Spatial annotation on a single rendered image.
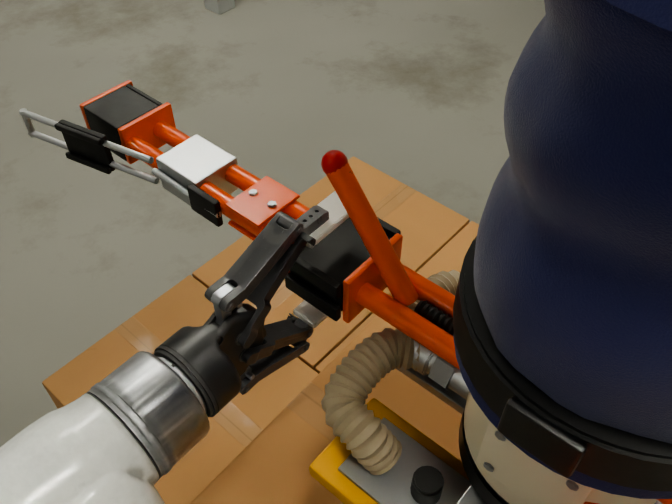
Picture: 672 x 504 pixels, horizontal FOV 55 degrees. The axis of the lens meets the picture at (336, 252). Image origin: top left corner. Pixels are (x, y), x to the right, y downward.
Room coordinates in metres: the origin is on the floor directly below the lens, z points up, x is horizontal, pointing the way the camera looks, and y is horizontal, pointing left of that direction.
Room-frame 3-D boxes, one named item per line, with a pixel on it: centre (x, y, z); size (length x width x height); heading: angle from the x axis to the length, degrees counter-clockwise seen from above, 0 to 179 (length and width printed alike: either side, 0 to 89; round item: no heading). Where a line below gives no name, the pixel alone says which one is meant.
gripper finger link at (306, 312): (0.43, 0.01, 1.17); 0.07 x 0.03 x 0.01; 140
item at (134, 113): (0.66, 0.25, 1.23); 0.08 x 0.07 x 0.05; 49
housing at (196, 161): (0.57, 0.16, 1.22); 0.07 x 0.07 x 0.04; 49
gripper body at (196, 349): (0.32, 0.10, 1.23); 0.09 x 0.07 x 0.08; 140
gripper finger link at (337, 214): (0.43, 0.01, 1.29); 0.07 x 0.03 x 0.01; 140
